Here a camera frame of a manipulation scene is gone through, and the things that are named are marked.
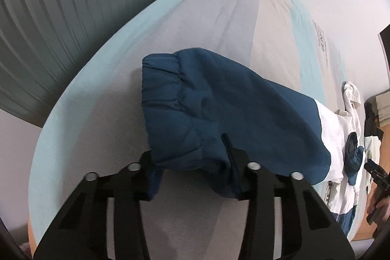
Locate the beige folded fabric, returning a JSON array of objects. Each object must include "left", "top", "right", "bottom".
[{"left": 375, "top": 92, "right": 390, "bottom": 127}]

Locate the black cloth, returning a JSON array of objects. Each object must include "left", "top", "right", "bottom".
[{"left": 364, "top": 101, "right": 385, "bottom": 139}]

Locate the striped bed sheet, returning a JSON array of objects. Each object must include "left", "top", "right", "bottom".
[{"left": 27, "top": 0, "right": 390, "bottom": 260}]

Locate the blue and white jacket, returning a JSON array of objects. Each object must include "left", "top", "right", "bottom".
[{"left": 142, "top": 47, "right": 366, "bottom": 236}]

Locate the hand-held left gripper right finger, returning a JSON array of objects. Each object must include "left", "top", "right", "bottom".
[{"left": 222, "top": 134, "right": 356, "bottom": 260}]

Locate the white cloth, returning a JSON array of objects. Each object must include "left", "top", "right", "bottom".
[{"left": 364, "top": 135, "right": 383, "bottom": 196}]

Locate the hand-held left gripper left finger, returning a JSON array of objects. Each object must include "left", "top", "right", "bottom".
[{"left": 33, "top": 151, "right": 163, "bottom": 260}]

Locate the grey ribbed suitcase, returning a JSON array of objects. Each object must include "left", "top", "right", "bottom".
[{"left": 0, "top": 0, "right": 187, "bottom": 128}]

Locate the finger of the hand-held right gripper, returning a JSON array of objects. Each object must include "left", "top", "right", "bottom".
[{"left": 364, "top": 159, "right": 388, "bottom": 188}]

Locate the person's right hand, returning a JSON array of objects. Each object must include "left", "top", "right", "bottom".
[{"left": 367, "top": 197, "right": 390, "bottom": 220}]

